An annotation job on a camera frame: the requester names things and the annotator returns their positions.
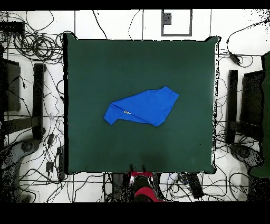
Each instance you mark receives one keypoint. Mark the blue shirt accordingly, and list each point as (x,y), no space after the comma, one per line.
(145,105)

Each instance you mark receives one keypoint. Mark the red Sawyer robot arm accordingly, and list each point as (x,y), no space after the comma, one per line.
(145,192)

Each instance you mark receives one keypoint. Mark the flat black box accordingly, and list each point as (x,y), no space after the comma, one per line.
(11,26)

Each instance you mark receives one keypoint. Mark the black power strip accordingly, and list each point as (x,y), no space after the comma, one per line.
(61,162)
(195,186)

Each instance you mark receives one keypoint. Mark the dark green table cloth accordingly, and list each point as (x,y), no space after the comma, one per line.
(126,63)

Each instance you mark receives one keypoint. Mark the black equipment box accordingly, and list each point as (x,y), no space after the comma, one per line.
(252,99)
(11,88)

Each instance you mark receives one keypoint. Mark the green hanging cloth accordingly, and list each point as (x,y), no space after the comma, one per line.
(266,105)

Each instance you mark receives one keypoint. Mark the black power adapter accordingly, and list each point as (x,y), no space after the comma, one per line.
(234,58)

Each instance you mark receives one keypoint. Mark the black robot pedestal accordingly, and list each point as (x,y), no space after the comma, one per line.
(118,186)

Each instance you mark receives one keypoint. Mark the grey square floor frame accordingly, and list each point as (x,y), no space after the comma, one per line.
(176,34)

